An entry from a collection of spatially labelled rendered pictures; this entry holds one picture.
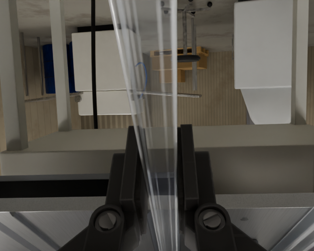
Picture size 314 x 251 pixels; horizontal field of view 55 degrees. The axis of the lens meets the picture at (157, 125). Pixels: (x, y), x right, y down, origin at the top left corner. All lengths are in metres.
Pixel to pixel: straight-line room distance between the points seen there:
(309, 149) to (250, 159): 0.10
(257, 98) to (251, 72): 0.27
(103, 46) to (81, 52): 0.32
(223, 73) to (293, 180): 7.22
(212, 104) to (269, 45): 4.75
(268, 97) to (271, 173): 2.63
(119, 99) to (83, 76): 0.58
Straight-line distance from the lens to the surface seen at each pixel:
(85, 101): 4.41
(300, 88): 0.90
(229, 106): 7.79
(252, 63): 3.17
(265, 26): 3.22
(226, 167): 0.57
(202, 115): 7.81
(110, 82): 4.15
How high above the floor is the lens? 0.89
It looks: 7 degrees up
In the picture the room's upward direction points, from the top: 178 degrees clockwise
